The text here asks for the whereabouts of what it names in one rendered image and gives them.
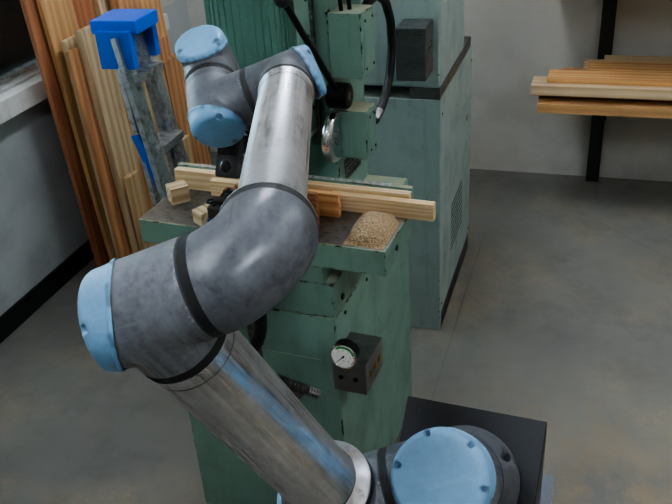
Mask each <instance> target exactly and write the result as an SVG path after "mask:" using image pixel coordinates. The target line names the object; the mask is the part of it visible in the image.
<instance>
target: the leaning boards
mask: <svg viewBox="0 0 672 504"><path fill-rule="evenodd" d="M20 4H21V7H22V11H23V14H24V18H25V21H26V25H27V28H28V31H29V35H30V38H31V42H32V45H33V49H34V52H35V56H36V59H37V63H38V66H39V69H40V73H41V76H42V80H43V83H44V87H45V90H46V94H47V97H48V101H49V104H50V107H51V111H52V114H53V118H54V121H55V125H56V128H57V132H58V135H59V139H60V142H61V146H62V149H63V152H64V156H65V159H66V163H67V166H68V170H69V173H70V177H71V180H72V184H73V187H74V190H75V194H76V197H77V201H78V204H79V208H80V211H81V215H82V218H83V222H84V225H85V228H86V232H87V235H88V239H89V242H90V246H91V249H92V253H93V256H94V260H95V263H96V266H97V268H98V267H100V266H103V265H105V264H107V263H109V262H110V261H111V260H112V259H114V258H117V259H120V258H122V257H125V256H128V255H130V254H133V253H136V252H139V251H141V250H144V249H147V248H149V247H152V246H155V245H157V244H156V243H150V242H143V240H142V235H141V230H140V225H139V218H141V217H142V216H143V215H144V214H146V213H147V212H148V211H149V210H151V209H152V208H153V204H152V200H151V196H150V193H149V189H148V186H147V182H146V178H145V175H144V171H143V168H142V164H141V161H140V157H139V153H138V150H137V148H136V146H135V144H134V142H133V140H132V138H131V136H133V132H132V128H131V125H130V121H129V118H128V114H127V111H126V107H125V103H124V100H123V96H122V93H121V89H120V85H119V82H118V78H117V75H116V71H115V69H102V67H101V63H100V58H99V53H98V48H97V43H96V38H95V34H92V32H91V28H90V20H92V19H94V18H96V17H98V16H100V15H103V14H105V13H107V12H109V11H111V10H113V9H156V10H157V14H158V23H156V28H157V34H158V40H159V45H160V51H161V52H160V54H158V55H157V56H156V57H157V60H158V61H162V62H163V69H162V70H161V73H162V76H163V79H164V82H165V86H166V89H167V92H168V95H169V98H170V102H171V105H172V108H173V111H174V114H175V118H176V121H177V124H178V127H179V130H184V135H185V137H184V138H183V139H182V140H183V143H184V146H185V150H186V153H187V156H188V159H189V162H190V163H193V164H198V163H199V164H208V165H211V160H210V155H209V150H208V146H206V145H204V144H202V143H200V142H199V141H197V140H196V139H195V138H194V137H193V135H192V133H191V131H190V126H189V122H188V120H187V113H188V110H187V101H186V91H185V80H184V70H183V67H182V65H181V63H180V61H178V60H177V58H176V53H174V54H172V52H171V48H170V43H169V38H168V34H167V29H166V24H165V20H164V15H163V11H162V6H161V1H160V0H20Z"/></svg>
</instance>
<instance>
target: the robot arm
mask: <svg viewBox="0 0 672 504"><path fill-rule="evenodd" d="M175 53H176V58H177V60H178V61H180V63H181V65H182V67H183V70H184V80H185V91H186V101H187V110H188V113H187V120H188V122H189V126H190V131H191V133H192V135H193V137H194V138H195V139H196V140H197V141H199V142H200V143H202V144H204V145H206V146H210V147H215V148H217V157H216V168H215V175H216V176H217V177H224V178H235V179H239V178H240V180H239V185H238V189H236V190H235V191H233V192H232V193H231V194H230V195H229V196H228V197H227V198H226V200H225V201H224V202H223V204H222V206H221V207H220V210H219V213H218V214H217V215H216V216H215V217H214V218H213V219H212V220H210V221H209V222H208V223H206V224H205V225H204V226H202V227H200V228H198V229H196V230H194V231H192V232H190V233H187V234H184V235H181V236H179V237H176V238H173V239H171V240H168V241H165V242H163V243H160V244H157V245H155V246H152V247H149V248H147V249H144V250H141V251H139V252H136V253H133V254H130V255H128V256H125V257H122V258H120V259H117V258H114V259H112V260H111V261H110V262H109V263H107V264H105V265H103V266H100V267H98V268H96V269H93V270H91V271H90V272H89V273H88V274H87V275H86V276H85V277H84V278H83V280H82V282H81V285H80V288H79V292H78V301H77V306H78V318H79V324H80V328H81V332H82V336H83V339H84V341H85V344H86V346H87V349H88V351H89V353H90V354H91V356H92V358H93V359H94V361H95V362H96V363H97V364H98V365H99V366H100V367H101V368H102V369H103V370H105V371H107V372H111V373H115V372H118V371H119V372H124V371H126V370H127V369H128V368H130V367H136V368H137V369H138V370H139V371H140V372H142V373H143V374H144V375H145V376H146V377H147V378H148V379H150V380H151V381H153V382H155V383H157V384H159V385H160V386H161V387H162V388H163V389H164V390H165V391H166V392H167V393H169V394H170V395H171V396H172V397H173V398H174V399H175V400H176V401H177V402H178V403H180V404H181V405H182V406H183V407H184V408H185V409H186V410H187V411H188V412H190V413H191V414H192V415H193V416H194V417H195V418H196V419H197V420H198V421H199V422H201V423H202V424H203V425H204V426H205V427H206V428H207V429H208V430H209V431H211V432H212V433H213V434H214V435H215V436H216V437H217V438H218V439H219V440H220V441H222V442H223V443H224V444H225V445H226V446H227V447H228V448H229V449H230V450H231V451H233V452H234V453H235V454H236V455H237V456H238V457H239V458H240V459H241V460H243V461H244V462H245V463H246V464H247V465H248V466H249V467H250V468H251V469H252V470H254V471H255V472H256V473H257V474H258V475H259V476H260V477H261V478H262V479H263V480H265V481H266V482H267V483H268V484H269V485H270V486H271V487H272V488H273V489H275V490H276V491H277V492H278V493H277V504H516V503H517V500H518V497H519V492H520V474H519V469H518V466H517V463H516V460H515V458H514V456H513V454H512V453H511V451H510V450H509V448H508V447H507V446H506V445H505V443H504V442H503V441H502V440H500V439H499V438H498V437H497V436H495V435H494V434H492V433H490V432H489V431H487V430H484V429H482V428H479V427H475V426H470V425H457V426H452V427H433V428H428V429H425V430H422V431H420V432H418V433H416V434H415V435H413V436H412V437H410V438H409V439H408V440H406V441H403V442H399V443H396V444H393V445H390V446H386V447H383V448H380V449H376V450H373V451H370V452H366V453H363V454H362V453H361V452H360V451H359V450H358V449H357V448H356V447H354V446H353V445H351V444H349V443H346V442H343V441H338V440H333V439H332V438H331V436H330V435H329V434H328V433H327V432H326V431H325V430H324V428H323V427H322V426H321V425H320V424H319V423H318V421H317V420H316V419H315V418H314V417H313V416H312V414H311V413H310V412H309V411H308V410H307V409H306V408H305V406H304V405H303V404H302V403H301V402H300V401H299V399H298V398H297V397H296V396H295V395H294V394H293V393H292V391H291V390H290V389H289V388H288V387H287V386H286V384H285V383H284V382H283V381H282V380H281V379H280V377H279V376H278V375H277V374H276V373H275V372H274V371H273V369H272V368H271V367H270V366H269V365H268V364H267V362H266V361H265V360H264V359H263V358H262V357H261V356H260V354H259V353H258V352H257V351H256V350H255V349H254V347H253V346H252V345H251V344H250V343H249V342H248V340H247V339H246V338H245V337H244V336H243V335H242V334H241V332H240V331H239V330H240V329H242V328H244V327H246V326H248V325H249V324H251V323H253V322H255V321H256V320H258V319H259V318H260V317H262V316H263V315H265V314H266V313H268V312H269V311H270V310H271V309H272V308H273V307H275V306H276V305H277V304H278V303H279V302H280V301H282V300H283V299H284V298H285V297H286V296H287V295H288V294H289V293H290V292H291V291H292V290H293V289H294V287H295V286H296V285H297V284H298V282H299V281H300V280H301V279H302V277H303V276H304V275H305V273H306V271H307V269H308V268H309V266H310V264H311V263H312V261H313V259H314V256H315V253H316V249H317V246H318V237H319V223H318V217H317V214H316V211H315V209H314V208H313V206H312V204H311V203H310V201H309V200H308V199H307V193H308V175H309V156H310V138H311V120H312V104H313V101H314V99H320V98H321V96H324V95H325V94H326V92H327V88H326V85H325V82H324V80H323V77H322V74H321V72H320V69H319V67H318V65H317V62H316V60H315V58H314V56H313V54H312V52H311V50H310V48H309V47H308V46H307V45H305V44H302V45H299V46H296V47H290V48H289V49H288V50H286V51H284V52H281V53H279V54H276V55H274V56H272V57H269V58H267V59H264V60H262V61H259V62H257V63H255V64H252V65H250V66H247V67H245V68H243V69H240V67H239V65H238V63H237V61H236V58H235V56H234V54H233V52H232V50H231V48H230V46H229V43H228V39H227V37H226V36H225V35H224V33H223V32H222V30H221V29H220V28H218V27H216V26H213V25H201V26H197V27H195V28H192V29H190V30H188V31H186V32H185V33H184V34H183V35H181V37H180V38H179V39H178V40H177V42H176V45H175Z"/></svg>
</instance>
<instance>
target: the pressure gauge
mask: <svg viewBox="0 0 672 504"><path fill-rule="evenodd" d="M342 356H344V358H342ZM359 357H360V349H359V347H358V345H357V344H356V343H355V342H353V341H352V340H349V339H339V340H338V341H337V342H336V343H335V344H334V346H333V347H332V349H331V350H330V358H331V360H332V362H333V363H334V364H335V365H337V366H338V367H340V368H343V369H347V370H350V369H352V367H354V366H355V365H356V362H357V360H358V359H359ZM341 358H342V359H341ZM340 359H341V360H340ZM338 360H339V361H338ZM337 361H338V362H337Z"/></svg>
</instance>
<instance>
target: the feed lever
mask: <svg viewBox="0 0 672 504"><path fill-rule="evenodd" d="M273 2H274V4H275V5H276V6H277V7H279V8H284V10H285V11H286V13H287V15H288V16H289V18H290V20H291V21H292V23H293V25H294V26H295V28H296V30H297V32H298V33H299V35H300V37H301V38H302V40H303V42H304V43H305V45H307V46H308V47H309V48H310V50H311V52H312V54H313V56H314V58H315V60H316V62H317V65H318V67H319V68H320V70H321V72H322V73H323V75H324V77H325V78H326V80H327V82H328V84H327V86H326V88H327V92H326V94H325V102H326V105H327V106H328V107H329V108H339V109H349V108H350V107H351V105H352V102H353V87H352V85H351V84H350V83H346V82H335V81H334V79H333V78H332V76H331V74H330V73H329V71H328V69H327V67H326V66H325V64H324V62H323V61H322V59H321V57H320V55H319V54H318V52H317V50H316V49H315V47H314V45H313V43H312V42H311V40H310V38H309V37H308V35H307V33H306V31H305V30H304V28H303V26H302V24H301V23H300V21H299V19H298V18H297V16H296V14H295V12H294V11H293V9H292V7H291V6H290V3H291V0H273Z"/></svg>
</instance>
